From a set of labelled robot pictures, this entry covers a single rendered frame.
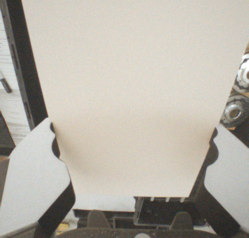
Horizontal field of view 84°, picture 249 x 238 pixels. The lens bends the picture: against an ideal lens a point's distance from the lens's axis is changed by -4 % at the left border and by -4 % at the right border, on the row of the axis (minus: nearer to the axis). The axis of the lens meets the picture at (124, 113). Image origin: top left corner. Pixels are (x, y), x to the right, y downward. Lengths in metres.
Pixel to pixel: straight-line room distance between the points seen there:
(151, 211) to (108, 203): 0.39
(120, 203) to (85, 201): 0.22
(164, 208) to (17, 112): 0.75
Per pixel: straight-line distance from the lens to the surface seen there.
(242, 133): 0.55
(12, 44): 0.35
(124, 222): 1.74
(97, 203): 1.06
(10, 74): 0.67
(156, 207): 0.74
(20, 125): 0.77
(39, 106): 0.41
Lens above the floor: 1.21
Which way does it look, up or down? 62 degrees down
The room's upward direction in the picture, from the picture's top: 177 degrees counter-clockwise
